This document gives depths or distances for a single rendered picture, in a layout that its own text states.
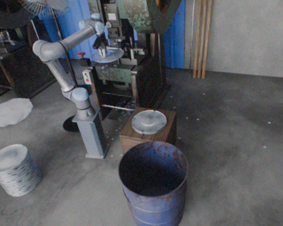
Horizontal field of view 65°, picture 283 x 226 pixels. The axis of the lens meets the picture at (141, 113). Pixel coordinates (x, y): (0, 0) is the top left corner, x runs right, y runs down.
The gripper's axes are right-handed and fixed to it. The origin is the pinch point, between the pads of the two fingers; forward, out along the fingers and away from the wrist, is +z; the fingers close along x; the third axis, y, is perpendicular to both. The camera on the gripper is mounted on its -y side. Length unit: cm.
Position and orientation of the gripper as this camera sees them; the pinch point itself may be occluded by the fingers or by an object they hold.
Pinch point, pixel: (103, 57)
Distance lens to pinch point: 202.5
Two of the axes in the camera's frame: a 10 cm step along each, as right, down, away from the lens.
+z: 1.0, 8.0, 6.0
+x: -9.2, -1.6, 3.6
